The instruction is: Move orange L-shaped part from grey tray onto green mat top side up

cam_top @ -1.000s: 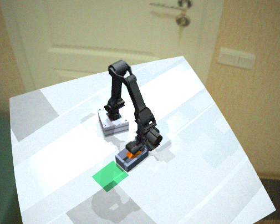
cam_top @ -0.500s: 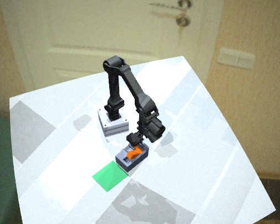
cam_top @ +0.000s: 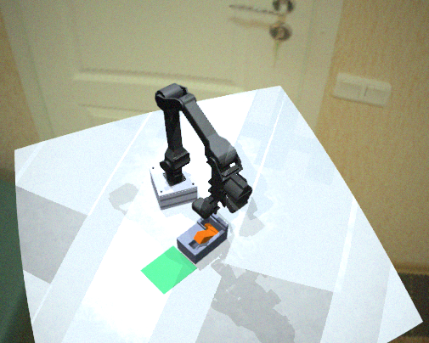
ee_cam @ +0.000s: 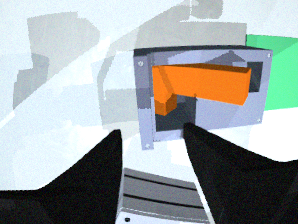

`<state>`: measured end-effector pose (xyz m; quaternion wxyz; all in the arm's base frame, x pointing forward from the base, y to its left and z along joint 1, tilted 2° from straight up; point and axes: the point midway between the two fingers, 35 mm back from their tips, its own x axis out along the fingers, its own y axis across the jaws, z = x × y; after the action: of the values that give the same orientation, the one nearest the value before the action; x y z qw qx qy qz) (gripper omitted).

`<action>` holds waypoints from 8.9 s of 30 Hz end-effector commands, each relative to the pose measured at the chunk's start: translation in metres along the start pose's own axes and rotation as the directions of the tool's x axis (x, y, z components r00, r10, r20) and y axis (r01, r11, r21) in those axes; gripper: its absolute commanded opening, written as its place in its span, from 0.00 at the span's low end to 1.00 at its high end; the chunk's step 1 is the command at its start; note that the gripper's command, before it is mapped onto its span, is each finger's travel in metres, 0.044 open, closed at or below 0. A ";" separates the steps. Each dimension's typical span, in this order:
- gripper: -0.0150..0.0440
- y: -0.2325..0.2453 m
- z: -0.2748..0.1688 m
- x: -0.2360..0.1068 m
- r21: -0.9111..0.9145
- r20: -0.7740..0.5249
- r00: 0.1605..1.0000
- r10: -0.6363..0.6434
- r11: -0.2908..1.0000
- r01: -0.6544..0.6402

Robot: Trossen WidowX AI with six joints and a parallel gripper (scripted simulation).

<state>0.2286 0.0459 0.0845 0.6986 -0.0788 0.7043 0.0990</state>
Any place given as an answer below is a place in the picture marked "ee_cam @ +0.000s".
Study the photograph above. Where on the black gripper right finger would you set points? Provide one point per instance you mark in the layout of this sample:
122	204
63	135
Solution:
241	187

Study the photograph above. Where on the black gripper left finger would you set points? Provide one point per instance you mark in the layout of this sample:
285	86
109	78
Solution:
86	193

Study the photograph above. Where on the orange block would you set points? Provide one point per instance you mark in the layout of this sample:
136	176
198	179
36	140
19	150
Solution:
209	81

